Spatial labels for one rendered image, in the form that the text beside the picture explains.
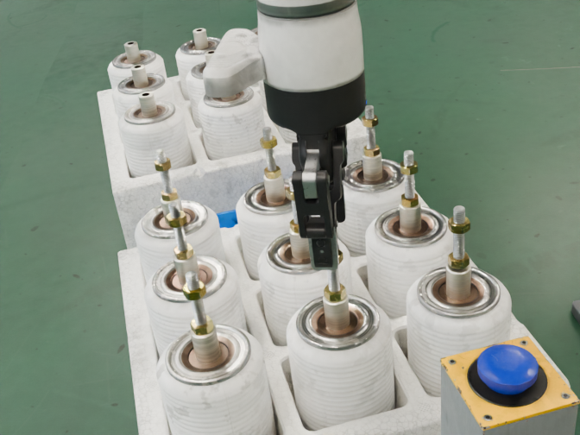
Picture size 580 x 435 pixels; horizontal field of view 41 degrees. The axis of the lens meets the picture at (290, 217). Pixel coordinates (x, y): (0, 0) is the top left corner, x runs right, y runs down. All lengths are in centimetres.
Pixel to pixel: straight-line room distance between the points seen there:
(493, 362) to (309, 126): 21
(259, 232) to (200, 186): 28
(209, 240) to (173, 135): 31
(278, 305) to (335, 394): 13
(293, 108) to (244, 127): 59
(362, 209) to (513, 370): 39
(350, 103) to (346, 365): 24
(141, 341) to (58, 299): 43
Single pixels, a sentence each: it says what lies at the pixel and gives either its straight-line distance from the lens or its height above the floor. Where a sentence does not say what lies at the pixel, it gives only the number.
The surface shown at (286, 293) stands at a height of 23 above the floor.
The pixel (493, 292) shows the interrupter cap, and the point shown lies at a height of 25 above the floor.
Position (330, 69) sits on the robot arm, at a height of 51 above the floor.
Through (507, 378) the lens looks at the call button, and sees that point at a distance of 55.
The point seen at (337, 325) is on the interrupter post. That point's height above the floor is 26.
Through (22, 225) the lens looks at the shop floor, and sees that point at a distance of 148.
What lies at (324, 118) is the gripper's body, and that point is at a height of 47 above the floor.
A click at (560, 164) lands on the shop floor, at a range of 147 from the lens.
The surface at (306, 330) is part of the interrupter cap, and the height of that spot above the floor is 25.
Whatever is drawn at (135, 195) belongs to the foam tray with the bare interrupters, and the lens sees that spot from 114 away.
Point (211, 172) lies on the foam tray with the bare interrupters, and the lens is 114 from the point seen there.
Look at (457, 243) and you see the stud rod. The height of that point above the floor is 31.
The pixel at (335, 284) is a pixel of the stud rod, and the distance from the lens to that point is 68.
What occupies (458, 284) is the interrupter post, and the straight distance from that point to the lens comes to 73.
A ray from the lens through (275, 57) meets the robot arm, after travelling 55.
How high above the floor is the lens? 71
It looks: 32 degrees down
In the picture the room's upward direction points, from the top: 7 degrees counter-clockwise
